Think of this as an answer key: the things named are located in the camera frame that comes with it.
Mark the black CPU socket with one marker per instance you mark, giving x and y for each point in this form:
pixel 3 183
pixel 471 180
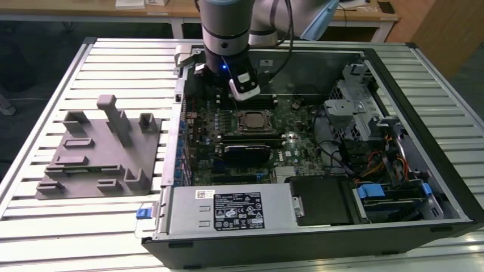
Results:
pixel 255 133

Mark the black expansion slot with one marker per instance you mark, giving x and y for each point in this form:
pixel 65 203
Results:
pixel 234 178

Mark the blue disk carrier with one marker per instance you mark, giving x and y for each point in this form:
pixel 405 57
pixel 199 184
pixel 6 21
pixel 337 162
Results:
pixel 371 191

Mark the grey parts rack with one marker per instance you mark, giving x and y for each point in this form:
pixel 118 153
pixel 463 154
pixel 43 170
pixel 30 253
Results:
pixel 114 158

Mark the silver metal drive cage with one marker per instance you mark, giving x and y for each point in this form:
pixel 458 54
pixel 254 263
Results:
pixel 351 107

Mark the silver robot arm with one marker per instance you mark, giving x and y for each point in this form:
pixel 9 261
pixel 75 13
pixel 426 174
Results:
pixel 223 28

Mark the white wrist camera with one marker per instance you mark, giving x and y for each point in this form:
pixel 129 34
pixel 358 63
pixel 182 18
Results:
pixel 246 92

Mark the wooden cabinet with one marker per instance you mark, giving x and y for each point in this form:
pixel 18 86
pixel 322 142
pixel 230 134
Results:
pixel 446 28

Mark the silver power supply unit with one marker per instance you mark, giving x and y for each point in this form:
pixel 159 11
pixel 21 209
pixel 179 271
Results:
pixel 182 209

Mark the grey chair leg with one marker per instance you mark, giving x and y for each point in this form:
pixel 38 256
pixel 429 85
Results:
pixel 7 109

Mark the black open PC case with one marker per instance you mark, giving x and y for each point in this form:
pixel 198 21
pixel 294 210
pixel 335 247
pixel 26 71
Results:
pixel 265 249

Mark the white case sticker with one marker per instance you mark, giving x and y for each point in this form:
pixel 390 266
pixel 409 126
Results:
pixel 267 62

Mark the black plastic shroud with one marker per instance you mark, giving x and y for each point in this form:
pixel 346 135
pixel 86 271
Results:
pixel 322 201

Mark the silver square CPU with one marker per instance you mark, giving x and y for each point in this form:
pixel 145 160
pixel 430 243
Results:
pixel 257 120

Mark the small black graphics card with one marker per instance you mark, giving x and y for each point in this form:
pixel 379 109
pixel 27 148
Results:
pixel 246 154

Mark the black RAM slot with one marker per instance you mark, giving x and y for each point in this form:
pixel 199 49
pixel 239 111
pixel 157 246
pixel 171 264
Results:
pixel 250 137
pixel 267 99
pixel 267 105
pixel 250 143

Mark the small silver heat sink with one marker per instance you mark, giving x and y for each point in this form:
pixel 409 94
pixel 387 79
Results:
pixel 286 173

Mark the black power supply label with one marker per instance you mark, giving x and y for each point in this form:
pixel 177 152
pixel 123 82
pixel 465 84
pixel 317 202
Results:
pixel 238 211

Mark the black device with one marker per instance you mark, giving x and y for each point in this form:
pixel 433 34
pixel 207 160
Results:
pixel 387 7

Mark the green motherboard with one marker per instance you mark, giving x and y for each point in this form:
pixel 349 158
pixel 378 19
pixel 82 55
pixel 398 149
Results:
pixel 303 133

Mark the white QR code sticker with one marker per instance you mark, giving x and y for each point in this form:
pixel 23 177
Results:
pixel 205 194

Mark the small white box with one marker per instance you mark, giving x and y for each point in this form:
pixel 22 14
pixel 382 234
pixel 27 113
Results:
pixel 157 2

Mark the blue case latch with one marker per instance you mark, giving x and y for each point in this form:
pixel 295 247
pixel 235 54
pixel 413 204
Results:
pixel 143 213

